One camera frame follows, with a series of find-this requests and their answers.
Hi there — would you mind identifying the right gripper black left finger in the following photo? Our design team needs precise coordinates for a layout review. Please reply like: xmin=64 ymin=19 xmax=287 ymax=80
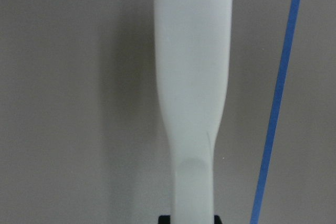
xmin=158 ymin=215 xmax=171 ymax=224

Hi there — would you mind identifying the white brush with black bristles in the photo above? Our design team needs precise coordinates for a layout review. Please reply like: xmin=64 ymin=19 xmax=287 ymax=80
xmin=154 ymin=0 xmax=233 ymax=223

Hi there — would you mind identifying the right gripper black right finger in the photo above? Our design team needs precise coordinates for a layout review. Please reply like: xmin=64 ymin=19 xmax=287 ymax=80
xmin=214 ymin=215 xmax=222 ymax=224

